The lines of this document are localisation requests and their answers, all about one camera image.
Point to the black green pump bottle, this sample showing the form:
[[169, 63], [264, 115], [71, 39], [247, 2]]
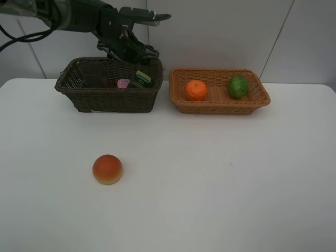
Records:
[[140, 81]]

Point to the round brown bread bun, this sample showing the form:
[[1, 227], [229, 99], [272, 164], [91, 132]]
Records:
[[107, 169]]

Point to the dark brown wicker basket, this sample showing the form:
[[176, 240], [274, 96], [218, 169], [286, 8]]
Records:
[[111, 99]]

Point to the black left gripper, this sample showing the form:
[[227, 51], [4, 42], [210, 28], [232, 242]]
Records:
[[116, 37]]

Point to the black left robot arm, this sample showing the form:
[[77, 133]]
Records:
[[76, 16]]

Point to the green lime fruit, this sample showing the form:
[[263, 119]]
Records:
[[237, 87]]

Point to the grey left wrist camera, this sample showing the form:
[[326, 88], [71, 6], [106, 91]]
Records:
[[143, 16]]

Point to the translucent purple plastic cup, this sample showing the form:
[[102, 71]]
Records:
[[95, 75]]

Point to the orange tangerine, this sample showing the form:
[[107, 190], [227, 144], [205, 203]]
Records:
[[196, 90]]

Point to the orange wicker basket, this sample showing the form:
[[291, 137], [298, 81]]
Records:
[[217, 100]]

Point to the pink lotion bottle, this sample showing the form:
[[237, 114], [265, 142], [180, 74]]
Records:
[[123, 83]]

